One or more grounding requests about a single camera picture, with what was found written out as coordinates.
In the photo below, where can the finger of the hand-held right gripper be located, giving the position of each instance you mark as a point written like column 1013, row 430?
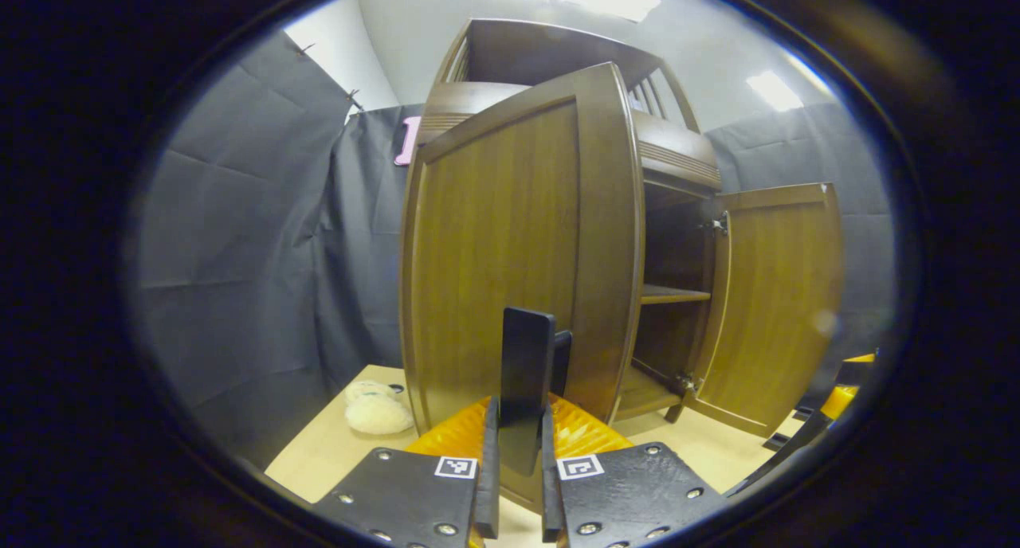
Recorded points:
column 861, row 365
column 838, row 403

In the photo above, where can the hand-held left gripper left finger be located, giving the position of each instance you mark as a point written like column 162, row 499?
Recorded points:
column 488, row 476

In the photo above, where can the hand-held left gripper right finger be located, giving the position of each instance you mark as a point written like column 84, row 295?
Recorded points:
column 550, row 492

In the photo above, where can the wooden cabinet door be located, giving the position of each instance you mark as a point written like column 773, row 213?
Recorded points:
column 494, row 237
column 781, row 309

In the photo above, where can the wooden double-door shoe cabinet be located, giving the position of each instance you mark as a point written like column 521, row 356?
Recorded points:
column 677, row 154

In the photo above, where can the metal door hinge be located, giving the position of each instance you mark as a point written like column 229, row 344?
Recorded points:
column 715, row 225
column 688, row 384

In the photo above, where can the white fluffy slipper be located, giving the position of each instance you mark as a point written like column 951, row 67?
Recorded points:
column 378, row 415
column 370, row 388

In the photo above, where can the wooden inner shelf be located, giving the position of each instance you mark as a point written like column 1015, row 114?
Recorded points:
column 673, row 295

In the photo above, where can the small ceiling light panel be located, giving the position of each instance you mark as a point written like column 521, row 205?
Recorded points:
column 774, row 91

